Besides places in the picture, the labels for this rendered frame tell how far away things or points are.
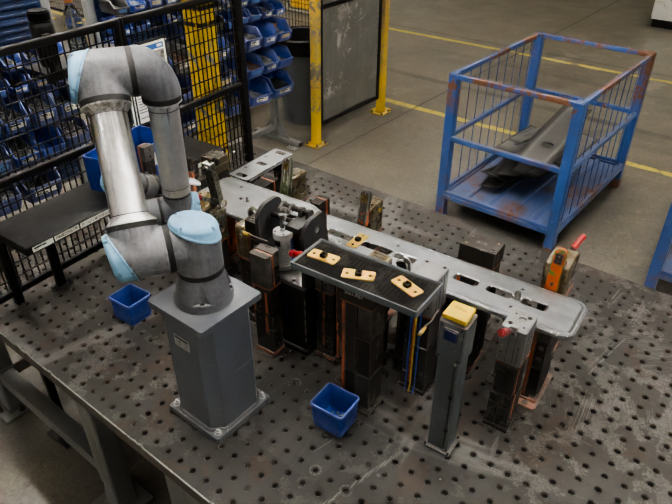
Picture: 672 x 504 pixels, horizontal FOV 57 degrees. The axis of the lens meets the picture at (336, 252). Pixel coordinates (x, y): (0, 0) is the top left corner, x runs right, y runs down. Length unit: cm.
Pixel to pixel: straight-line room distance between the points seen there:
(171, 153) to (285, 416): 80
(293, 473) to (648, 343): 124
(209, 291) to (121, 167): 35
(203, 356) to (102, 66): 72
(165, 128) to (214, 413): 76
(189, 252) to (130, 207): 17
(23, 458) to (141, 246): 160
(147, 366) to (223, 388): 42
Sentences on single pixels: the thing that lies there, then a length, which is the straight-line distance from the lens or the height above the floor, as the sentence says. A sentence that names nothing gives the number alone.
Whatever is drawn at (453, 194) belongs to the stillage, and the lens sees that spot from 404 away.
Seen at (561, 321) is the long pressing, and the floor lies 100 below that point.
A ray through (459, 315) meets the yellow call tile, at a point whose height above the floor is 116.
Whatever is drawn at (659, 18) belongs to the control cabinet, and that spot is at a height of 12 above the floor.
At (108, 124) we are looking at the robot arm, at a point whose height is 154.
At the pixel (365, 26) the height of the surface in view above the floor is 80.
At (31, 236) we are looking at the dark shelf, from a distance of 219.
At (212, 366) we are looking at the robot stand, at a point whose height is 96.
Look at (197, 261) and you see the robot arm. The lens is 150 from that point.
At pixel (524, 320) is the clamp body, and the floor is 106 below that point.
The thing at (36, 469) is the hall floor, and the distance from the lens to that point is 287.
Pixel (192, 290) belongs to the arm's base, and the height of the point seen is 116.
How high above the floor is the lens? 208
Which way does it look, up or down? 34 degrees down
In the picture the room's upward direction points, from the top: straight up
